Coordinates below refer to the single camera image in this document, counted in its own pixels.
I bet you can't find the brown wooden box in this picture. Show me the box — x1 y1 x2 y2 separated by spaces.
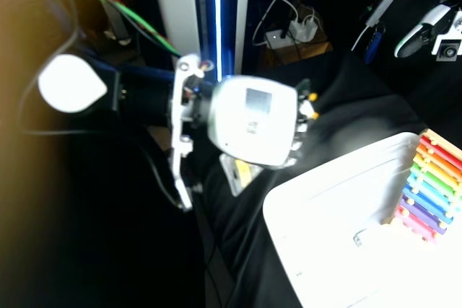
259 39 333 66

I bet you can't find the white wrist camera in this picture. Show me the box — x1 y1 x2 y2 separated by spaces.
435 37 462 62

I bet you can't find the rainbow wooden toy xylophone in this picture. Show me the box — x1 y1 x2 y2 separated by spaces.
382 128 462 246

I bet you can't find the white power strip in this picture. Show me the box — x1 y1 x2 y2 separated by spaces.
265 29 295 50

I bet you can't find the white plug charger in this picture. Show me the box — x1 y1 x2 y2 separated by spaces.
288 15 319 43

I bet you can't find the white column blue light strip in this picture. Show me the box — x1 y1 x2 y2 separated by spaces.
148 0 253 82

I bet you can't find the clear blister package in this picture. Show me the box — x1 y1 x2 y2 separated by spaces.
219 153 266 197

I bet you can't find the white plastic tray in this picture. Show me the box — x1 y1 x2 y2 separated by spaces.
262 131 462 308

